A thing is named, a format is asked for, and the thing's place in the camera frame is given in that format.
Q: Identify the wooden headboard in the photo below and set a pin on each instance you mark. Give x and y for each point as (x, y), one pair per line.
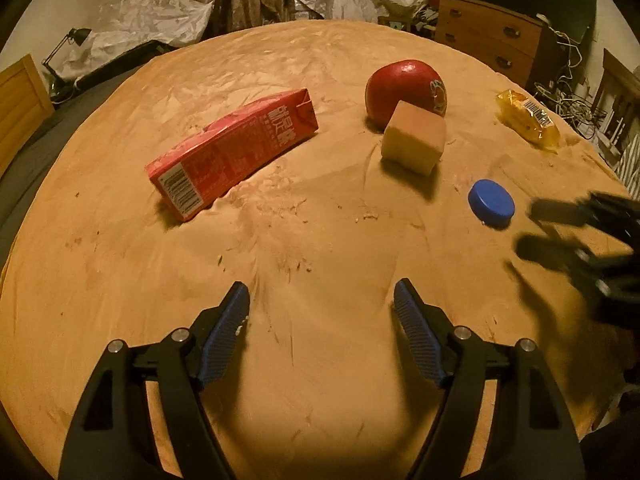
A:
(20, 105)

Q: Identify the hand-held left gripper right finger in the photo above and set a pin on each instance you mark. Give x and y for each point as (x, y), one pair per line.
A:
(417, 335)

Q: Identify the wooden dresser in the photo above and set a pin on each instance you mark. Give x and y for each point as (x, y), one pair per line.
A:
(490, 35)

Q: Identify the black desk lamp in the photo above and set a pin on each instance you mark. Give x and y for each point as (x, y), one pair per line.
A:
(75, 36)

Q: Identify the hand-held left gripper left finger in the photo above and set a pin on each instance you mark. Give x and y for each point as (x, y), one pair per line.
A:
(225, 335)

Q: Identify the red apple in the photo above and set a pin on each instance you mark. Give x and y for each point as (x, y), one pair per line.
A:
(400, 85)

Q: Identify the yellow sponge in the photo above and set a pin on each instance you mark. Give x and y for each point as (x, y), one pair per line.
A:
(415, 140)

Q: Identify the red drink carton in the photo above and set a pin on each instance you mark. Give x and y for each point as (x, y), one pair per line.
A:
(230, 155)

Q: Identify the yellow snack packet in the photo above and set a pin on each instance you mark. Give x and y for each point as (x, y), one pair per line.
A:
(527, 120)

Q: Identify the small wooden chair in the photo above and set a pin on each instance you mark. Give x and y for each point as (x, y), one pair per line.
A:
(397, 22)

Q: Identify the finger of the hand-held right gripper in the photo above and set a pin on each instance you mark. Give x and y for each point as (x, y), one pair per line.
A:
(565, 210)
(550, 252)

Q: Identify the dark grey bed sheet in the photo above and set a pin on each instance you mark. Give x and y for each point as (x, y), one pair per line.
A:
(35, 150)

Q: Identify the blue bottle cap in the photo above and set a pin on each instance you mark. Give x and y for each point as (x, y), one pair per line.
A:
(492, 202)

